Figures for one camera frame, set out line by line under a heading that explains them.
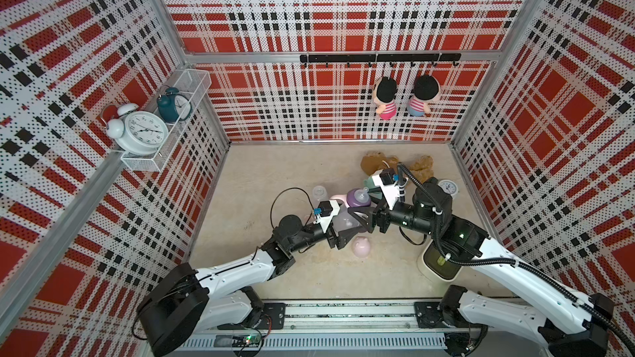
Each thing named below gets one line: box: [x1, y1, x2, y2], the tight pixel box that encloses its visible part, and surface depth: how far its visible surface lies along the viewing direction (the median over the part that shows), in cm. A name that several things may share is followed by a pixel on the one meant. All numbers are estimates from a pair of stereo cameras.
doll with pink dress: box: [372, 76, 398, 121], surface depth 98 cm
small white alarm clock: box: [437, 179, 459, 200], surface depth 103 cm
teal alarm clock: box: [157, 86, 193, 123], surface depth 73 cm
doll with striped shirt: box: [407, 74, 441, 118], surface depth 97 cm
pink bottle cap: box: [353, 236, 372, 258], surface depth 86 cm
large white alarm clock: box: [106, 102, 169, 158], surface depth 63 cm
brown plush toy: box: [360, 151, 435, 183], surface depth 103 cm
